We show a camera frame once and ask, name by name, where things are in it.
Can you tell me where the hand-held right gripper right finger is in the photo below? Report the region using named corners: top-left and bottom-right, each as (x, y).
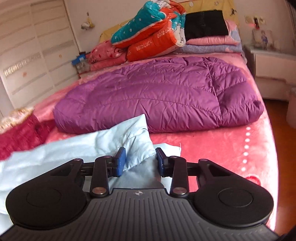
top-left (155, 148), bottom-right (232, 198)

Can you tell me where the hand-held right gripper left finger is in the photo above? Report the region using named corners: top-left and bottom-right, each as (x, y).
top-left (50, 147), bottom-right (126, 198)

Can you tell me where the light blue down jacket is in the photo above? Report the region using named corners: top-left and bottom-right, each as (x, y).
top-left (0, 113), bottom-right (182, 230)

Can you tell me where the pink bed with blanket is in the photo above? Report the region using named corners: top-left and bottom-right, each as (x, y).
top-left (0, 52), bottom-right (278, 232)

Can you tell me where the purple down jacket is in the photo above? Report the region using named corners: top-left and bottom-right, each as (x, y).
top-left (53, 56), bottom-right (265, 134)

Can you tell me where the red down jacket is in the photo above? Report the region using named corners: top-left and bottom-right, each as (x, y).
top-left (0, 113), bottom-right (56, 160)

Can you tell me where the blue box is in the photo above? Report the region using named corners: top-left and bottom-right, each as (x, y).
top-left (72, 56), bottom-right (87, 66)

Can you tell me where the pink printed folded quilt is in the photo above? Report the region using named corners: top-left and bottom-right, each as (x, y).
top-left (87, 40), bottom-right (129, 71)

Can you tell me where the floral cushion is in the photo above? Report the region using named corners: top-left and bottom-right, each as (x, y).
top-left (0, 107), bottom-right (34, 133)

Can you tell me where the teal and orange folded quilt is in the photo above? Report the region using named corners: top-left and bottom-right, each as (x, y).
top-left (110, 0), bottom-right (187, 62)

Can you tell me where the lavender folded blanket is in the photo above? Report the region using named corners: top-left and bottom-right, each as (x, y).
top-left (172, 44), bottom-right (243, 55)

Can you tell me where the pink folded blanket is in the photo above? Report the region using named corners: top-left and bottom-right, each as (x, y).
top-left (186, 20), bottom-right (241, 46)

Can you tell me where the white waste bin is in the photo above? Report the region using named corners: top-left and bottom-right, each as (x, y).
top-left (286, 88), bottom-right (296, 129)

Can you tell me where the small hanging toy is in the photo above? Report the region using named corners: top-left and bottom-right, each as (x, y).
top-left (81, 13), bottom-right (94, 30)

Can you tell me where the black folded cloth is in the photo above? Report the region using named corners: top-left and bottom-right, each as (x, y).
top-left (184, 9), bottom-right (229, 42)

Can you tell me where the white wardrobe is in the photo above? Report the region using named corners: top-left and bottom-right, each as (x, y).
top-left (0, 0), bottom-right (80, 116)

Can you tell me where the white nightstand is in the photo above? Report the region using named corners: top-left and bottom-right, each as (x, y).
top-left (243, 44), bottom-right (296, 100)

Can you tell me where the yellow printed headboard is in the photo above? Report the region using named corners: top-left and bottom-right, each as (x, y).
top-left (99, 0), bottom-right (241, 43)

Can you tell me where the photo frame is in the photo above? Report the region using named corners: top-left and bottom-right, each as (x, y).
top-left (253, 30), bottom-right (272, 50)

